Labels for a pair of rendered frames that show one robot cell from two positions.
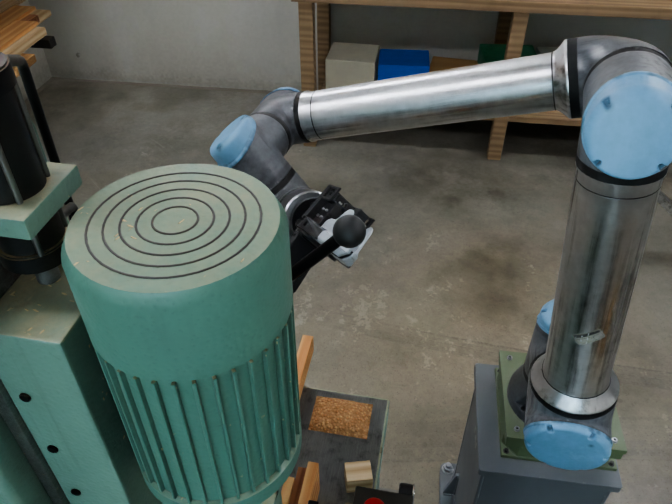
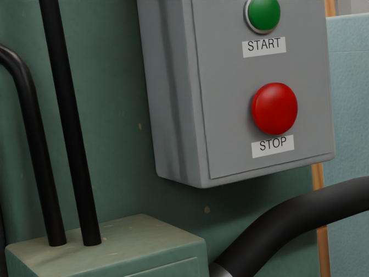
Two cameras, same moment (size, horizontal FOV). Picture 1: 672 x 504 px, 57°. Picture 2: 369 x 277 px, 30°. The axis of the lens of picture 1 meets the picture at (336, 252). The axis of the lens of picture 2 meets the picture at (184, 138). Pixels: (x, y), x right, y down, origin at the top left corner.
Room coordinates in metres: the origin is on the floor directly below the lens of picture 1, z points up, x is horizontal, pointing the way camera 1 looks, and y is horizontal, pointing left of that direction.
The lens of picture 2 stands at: (0.89, 0.12, 1.41)
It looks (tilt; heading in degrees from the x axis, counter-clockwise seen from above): 9 degrees down; 142
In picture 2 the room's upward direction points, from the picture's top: 6 degrees counter-clockwise
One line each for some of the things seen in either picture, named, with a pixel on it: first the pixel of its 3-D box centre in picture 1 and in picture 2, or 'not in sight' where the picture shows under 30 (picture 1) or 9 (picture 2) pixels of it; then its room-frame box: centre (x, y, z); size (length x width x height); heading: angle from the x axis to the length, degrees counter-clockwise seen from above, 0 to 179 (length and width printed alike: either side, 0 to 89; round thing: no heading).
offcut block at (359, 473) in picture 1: (358, 476); not in sight; (0.50, -0.03, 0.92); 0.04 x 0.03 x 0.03; 96
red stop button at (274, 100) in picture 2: not in sight; (274, 108); (0.62, 0.41, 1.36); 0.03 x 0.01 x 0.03; 79
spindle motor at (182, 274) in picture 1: (202, 350); not in sight; (0.38, 0.13, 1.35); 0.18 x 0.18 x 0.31
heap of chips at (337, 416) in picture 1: (341, 413); not in sight; (0.62, -0.01, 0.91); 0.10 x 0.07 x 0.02; 79
